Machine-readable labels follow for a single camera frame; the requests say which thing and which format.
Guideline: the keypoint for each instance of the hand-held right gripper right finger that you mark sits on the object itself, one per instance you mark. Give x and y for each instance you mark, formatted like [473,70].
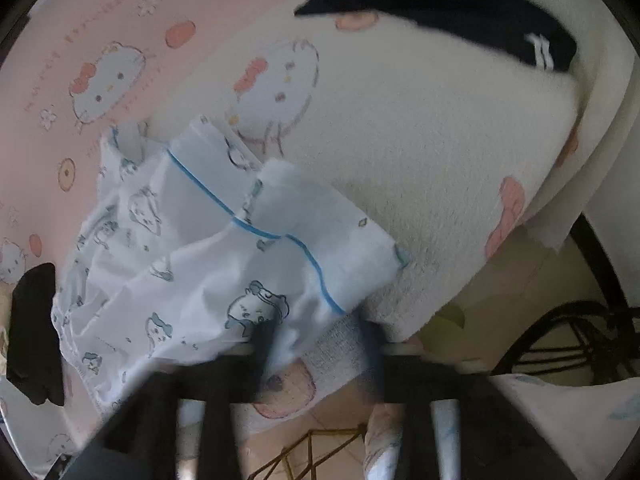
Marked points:
[372,360]

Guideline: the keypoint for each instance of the black metal frame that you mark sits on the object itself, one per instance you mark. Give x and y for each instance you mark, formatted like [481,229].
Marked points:
[595,330]

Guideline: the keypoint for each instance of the white cartoon print shorts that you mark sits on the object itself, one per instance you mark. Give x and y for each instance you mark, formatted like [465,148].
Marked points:
[200,260]

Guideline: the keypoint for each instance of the person's white printed pajamas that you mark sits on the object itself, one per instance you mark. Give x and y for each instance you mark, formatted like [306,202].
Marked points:
[575,410]

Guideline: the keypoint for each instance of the black garment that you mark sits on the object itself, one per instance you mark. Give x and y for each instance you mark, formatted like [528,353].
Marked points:
[35,335]

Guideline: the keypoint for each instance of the pink cream cartoon print blanket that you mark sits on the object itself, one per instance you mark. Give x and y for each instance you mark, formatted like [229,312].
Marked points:
[400,160]

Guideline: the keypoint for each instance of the dark navy striped pants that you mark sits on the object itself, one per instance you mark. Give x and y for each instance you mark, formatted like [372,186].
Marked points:
[450,5]

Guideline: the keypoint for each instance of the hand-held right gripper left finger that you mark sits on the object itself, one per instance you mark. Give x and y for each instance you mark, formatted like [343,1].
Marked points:
[262,355]

